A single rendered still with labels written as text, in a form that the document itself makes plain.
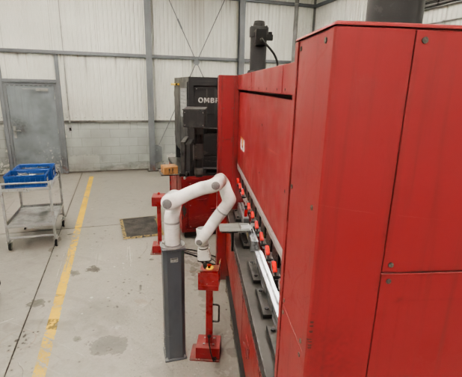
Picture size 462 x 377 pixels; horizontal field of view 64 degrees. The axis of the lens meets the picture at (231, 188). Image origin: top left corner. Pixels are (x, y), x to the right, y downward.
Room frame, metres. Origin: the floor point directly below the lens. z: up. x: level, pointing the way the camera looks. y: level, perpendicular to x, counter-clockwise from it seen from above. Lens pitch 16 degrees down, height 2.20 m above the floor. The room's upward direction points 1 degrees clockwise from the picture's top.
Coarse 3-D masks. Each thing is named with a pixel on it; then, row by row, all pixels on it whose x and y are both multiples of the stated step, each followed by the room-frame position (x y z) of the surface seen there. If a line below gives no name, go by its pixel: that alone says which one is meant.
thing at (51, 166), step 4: (20, 164) 5.33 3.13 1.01; (24, 164) 5.35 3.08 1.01; (28, 164) 5.36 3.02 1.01; (32, 164) 5.38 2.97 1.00; (36, 164) 5.39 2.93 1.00; (40, 164) 5.41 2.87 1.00; (44, 164) 5.42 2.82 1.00; (48, 164) 5.44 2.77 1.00; (52, 164) 5.45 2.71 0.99; (16, 168) 5.16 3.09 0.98; (20, 168) 5.32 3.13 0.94; (24, 168) 5.23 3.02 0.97; (28, 168) 5.17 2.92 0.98; (32, 168) 5.06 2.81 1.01; (36, 168) 5.08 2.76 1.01; (40, 168) 5.09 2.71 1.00; (44, 168) 5.11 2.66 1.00; (48, 168) 5.12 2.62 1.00; (52, 168) 5.21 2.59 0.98; (52, 172) 5.18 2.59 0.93; (52, 176) 5.18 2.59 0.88
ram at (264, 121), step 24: (240, 96) 3.78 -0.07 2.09; (264, 96) 2.43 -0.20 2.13; (240, 120) 3.72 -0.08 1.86; (264, 120) 2.39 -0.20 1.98; (288, 120) 1.76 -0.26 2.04; (240, 144) 3.66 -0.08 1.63; (264, 144) 2.35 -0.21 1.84; (288, 144) 1.73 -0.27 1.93; (264, 168) 2.31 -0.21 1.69; (264, 192) 2.28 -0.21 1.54
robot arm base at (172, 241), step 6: (168, 228) 2.57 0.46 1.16; (174, 228) 2.57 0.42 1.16; (168, 234) 2.57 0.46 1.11; (174, 234) 2.57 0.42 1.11; (162, 240) 2.60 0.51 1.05; (168, 240) 2.57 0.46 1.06; (174, 240) 2.57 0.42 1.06; (180, 240) 2.69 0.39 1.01; (162, 246) 2.57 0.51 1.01; (168, 246) 2.57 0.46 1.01; (174, 246) 2.57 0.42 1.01; (180, 246) 2.58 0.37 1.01
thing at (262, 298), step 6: (258, 288) 2.18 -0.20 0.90; (258, 294) 2.10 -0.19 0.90; (264, 294) 2.10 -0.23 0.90; (258, 300) 2.06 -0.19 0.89; (264, 300) 2.04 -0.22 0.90; (264, 306) 1.97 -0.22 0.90; (264, 312) 1.91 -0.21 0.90; (270, 312) 1.91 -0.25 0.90; (264, 318) 1.89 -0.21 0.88; (270, 318) 1.89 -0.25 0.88
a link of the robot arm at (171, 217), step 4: (168, 192) 2.63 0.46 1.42; (172, 192) 2.62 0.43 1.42; (176, 208) 2.65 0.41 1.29; (180, 208) 2.66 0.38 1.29; (164, 212) 2.64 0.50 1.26; (168, 212) 2.62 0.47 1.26; (172, 212) 2.61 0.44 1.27; (176, 212) 2.62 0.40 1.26; (164, 216) 2.60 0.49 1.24; (168, 216) 2.58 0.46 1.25; (172, 216) 2.58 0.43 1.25; (176, 216) 2.60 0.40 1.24; (164, 220) 2.59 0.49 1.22; (168, 220) 2.57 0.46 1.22; (172, 220) 2.57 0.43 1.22; (176, 220) 2.59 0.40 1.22; (168, 224) 2.57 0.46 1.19; (172, 224) 2.57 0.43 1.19
